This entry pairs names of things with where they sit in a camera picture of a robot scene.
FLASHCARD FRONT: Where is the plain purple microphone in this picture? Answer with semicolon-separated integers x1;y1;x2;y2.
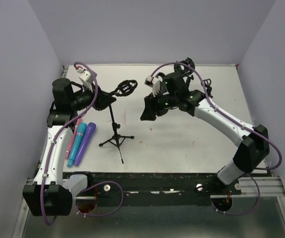
73;122;96;166

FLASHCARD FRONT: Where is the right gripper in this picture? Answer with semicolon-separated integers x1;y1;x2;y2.
140;89;178;121

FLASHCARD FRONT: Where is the black shock-mount desk stand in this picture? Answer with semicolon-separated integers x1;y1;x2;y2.
173;58;195;86

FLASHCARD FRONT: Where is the pink microphone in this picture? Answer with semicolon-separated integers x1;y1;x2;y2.
65;118;82;160

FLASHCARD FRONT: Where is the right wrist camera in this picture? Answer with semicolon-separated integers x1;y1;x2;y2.
144;76;167;97

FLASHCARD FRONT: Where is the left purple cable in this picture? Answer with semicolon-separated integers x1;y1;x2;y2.
40;61;124;226

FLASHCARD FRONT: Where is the teal microphone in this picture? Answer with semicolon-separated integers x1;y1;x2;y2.
67;122;87;168

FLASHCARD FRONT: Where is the black tripod shock-mount stand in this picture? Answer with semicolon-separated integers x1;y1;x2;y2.
99;80;138;164

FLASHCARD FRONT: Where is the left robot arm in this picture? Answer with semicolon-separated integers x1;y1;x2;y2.
22;78;116;216

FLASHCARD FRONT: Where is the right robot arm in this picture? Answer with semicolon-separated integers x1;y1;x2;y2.
140;72;270;194

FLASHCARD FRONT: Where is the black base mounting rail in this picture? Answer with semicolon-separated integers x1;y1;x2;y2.
75;172;241;207

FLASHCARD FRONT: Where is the black round-base stand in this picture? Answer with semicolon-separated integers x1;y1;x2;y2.
203;79;213;98

